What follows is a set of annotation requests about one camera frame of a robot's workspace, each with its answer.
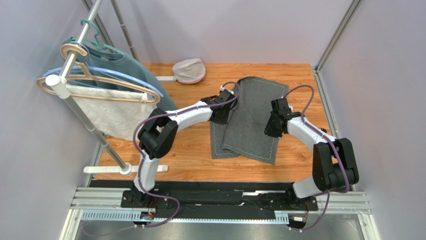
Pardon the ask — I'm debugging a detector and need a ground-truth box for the grey cloth napkin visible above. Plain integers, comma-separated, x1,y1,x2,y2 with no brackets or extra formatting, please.
209,76,289,165

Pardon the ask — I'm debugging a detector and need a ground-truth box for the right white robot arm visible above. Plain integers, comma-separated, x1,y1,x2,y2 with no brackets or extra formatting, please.
264,98,360,199

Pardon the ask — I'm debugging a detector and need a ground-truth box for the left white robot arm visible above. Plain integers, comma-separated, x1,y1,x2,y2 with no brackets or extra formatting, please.
123,89,239,207

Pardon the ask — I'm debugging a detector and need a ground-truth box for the white mesh cap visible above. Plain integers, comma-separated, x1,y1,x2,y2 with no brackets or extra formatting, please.
172,58,207,84

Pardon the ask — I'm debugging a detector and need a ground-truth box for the white towel on hanger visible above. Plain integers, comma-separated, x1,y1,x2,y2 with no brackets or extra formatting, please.
66,84,157,141

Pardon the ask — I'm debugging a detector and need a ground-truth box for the white clothes rack base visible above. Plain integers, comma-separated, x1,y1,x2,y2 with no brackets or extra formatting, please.
83,164,168,176

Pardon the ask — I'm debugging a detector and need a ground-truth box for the green hanger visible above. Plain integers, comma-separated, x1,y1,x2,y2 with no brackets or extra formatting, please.
80,18,125,55

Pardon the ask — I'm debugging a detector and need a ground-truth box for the teal shirt on hanger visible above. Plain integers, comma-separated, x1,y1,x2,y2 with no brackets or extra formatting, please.
76,45,178,111

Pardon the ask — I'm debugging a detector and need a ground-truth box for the light blue hanger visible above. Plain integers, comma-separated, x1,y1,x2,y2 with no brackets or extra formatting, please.
60,41,164,103

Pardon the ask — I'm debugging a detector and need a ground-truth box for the metal clothes rack pole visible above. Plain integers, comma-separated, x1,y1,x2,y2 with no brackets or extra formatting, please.
44,0,134,176

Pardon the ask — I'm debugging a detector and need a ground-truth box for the beige wooden hanger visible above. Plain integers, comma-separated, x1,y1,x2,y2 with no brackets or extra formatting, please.
36,43,162,105

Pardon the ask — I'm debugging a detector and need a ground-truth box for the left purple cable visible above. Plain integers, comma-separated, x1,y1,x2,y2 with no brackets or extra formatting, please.
79,81,241,234

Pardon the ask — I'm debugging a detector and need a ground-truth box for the black mounting rail plate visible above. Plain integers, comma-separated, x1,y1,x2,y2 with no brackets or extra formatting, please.
89,179,319,220

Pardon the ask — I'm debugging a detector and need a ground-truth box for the aluminium frame rail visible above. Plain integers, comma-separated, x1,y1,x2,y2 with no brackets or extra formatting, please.
60,182,380,240

